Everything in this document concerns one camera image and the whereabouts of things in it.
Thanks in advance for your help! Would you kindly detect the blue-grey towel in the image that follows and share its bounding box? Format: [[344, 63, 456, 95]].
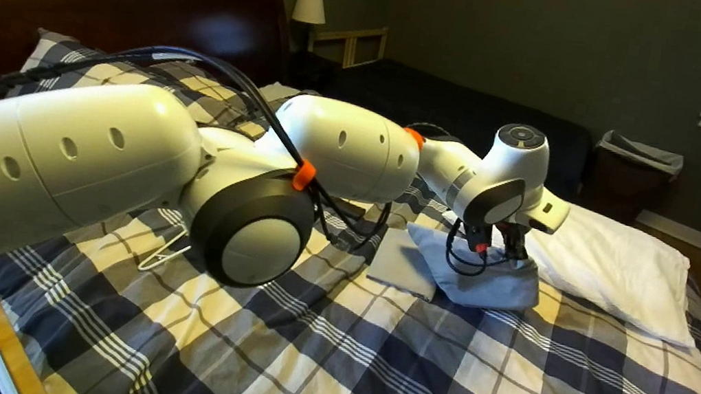
[[396, 221, 548, 318]]

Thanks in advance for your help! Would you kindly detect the light grey folded towel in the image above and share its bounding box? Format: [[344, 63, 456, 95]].
[[364, 224, 445, 303]]

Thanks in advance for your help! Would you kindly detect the white pillow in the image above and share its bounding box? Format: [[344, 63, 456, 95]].
[[430, 183, 701, 349]]

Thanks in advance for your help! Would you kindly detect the dark daybed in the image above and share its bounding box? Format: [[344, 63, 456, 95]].
[[320, 50, 601, 199]]

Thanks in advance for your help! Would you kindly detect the trash bin with liner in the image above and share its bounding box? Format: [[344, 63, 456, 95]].
[[579, 127, 688, 228]]

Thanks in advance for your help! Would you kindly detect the plaid bedspread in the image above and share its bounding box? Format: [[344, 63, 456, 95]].
[[0, 31, 701, 394]]

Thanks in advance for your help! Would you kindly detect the table lamp with white shade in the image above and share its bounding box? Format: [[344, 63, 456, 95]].
[[286, 0, 330, 56]]

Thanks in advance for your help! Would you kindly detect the plaid pillow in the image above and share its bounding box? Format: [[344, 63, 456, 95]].
[[15, 26, 276, 143]]

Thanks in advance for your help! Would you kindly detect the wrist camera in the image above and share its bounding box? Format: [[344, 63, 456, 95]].
[[463, 222, 498, 256]]

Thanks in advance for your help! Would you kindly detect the light wooden frame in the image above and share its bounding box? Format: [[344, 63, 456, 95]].
[[306, 17, 390, 74]]

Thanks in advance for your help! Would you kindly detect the white wire hanger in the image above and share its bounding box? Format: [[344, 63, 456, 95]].
[[136, 218, 196, 278]]

